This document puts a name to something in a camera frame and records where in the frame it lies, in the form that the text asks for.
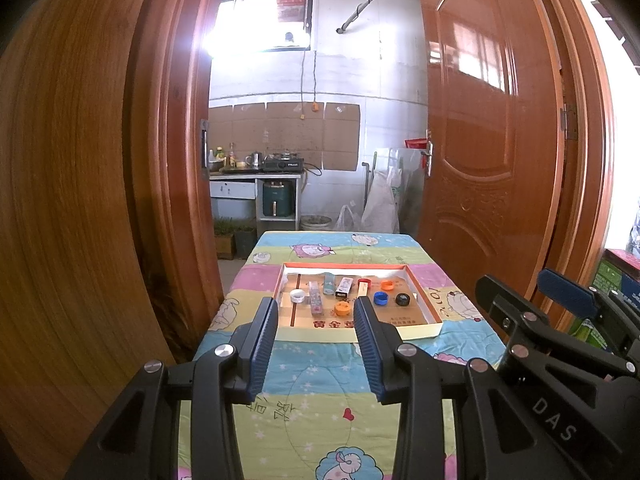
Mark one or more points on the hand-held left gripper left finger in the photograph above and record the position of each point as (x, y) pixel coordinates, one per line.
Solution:
(262, 355)

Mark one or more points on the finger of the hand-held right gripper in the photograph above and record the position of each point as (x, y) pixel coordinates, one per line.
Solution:
(565, 290)
(495, 300)

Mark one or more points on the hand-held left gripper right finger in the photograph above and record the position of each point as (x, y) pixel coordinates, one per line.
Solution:
(372, 355)

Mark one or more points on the shallow orange-rimmed cardboard box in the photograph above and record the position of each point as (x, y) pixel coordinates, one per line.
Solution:
(415, 320)

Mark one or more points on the blue bottle cap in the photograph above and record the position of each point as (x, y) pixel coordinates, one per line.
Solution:
(381, 299)

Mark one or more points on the orange bottle cap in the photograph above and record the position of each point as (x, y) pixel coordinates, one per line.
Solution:
(385, 285)
(341, 308)

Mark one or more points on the black bottle cap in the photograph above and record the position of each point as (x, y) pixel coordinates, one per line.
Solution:
(403, 300)

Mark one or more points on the beige lighter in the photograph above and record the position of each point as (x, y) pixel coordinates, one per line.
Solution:
(360, 291)

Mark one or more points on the white bottle cap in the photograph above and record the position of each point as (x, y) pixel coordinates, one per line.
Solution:
(298, 296)

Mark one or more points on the white printed lighter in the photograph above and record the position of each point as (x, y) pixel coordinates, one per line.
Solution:
(344, 286)

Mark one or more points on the clear floral lighter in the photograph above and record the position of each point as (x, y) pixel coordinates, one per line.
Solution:
(314, 299)

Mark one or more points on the teal lighter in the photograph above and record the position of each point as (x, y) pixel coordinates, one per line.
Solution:
(329, 285)

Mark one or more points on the cartoon sheep printed blanket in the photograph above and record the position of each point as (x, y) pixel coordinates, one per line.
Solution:
(310, 375)

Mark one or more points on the green printed carton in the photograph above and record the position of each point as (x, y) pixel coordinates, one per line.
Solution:
(615, 275)

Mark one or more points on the dark planter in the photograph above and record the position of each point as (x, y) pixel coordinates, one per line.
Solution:
(245, 242)

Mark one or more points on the wooden plant crate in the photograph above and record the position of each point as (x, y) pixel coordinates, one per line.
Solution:
(225, 245)

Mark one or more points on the white plastic bag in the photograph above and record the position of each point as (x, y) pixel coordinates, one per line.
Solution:
(347, 220)

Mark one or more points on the round basin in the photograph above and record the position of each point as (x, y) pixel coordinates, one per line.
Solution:
(316, 223)

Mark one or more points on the white woven sack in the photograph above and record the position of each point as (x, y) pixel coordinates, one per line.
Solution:
(380, 205)

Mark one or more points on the green air fryer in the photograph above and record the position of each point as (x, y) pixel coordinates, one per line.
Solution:
(278, 200)

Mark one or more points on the metal door hinge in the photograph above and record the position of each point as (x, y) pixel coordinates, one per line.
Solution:
(570, 122)

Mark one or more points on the white kitchen counter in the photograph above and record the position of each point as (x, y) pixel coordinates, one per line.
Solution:
(232, 189)

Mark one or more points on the red ribbon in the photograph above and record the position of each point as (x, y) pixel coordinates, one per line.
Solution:
(415, 143)

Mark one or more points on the brown wooden door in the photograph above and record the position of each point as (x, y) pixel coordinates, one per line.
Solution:
(480, 110)

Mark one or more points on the black gas stove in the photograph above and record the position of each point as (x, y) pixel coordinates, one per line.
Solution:
(284, 163)

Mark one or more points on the metal pot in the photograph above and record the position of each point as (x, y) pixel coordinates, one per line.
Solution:
(216, 166)

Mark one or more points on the steel kettle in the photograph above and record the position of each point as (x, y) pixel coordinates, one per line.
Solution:
(255, 160)

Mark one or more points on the tall oil bottle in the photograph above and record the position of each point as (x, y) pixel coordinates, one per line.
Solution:
(232, 156)

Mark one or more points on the yellow-capped bottle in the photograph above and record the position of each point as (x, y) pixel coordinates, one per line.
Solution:
(220, 153)

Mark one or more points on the metal strike plate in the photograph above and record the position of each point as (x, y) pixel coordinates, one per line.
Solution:
(204, 150)

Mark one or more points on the window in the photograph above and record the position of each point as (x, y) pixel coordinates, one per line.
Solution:
(250, 25)

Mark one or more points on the red poster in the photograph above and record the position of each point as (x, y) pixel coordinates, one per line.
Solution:
(291, 6)

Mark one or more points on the metal wall pipe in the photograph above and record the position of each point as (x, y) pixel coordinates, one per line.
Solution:
(367, 180)

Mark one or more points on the wooden door frame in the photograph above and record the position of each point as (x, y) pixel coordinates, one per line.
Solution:
(170, 160)

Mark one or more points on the cardboard wall sheets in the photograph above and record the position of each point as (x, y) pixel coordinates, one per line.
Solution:
(300, 130)

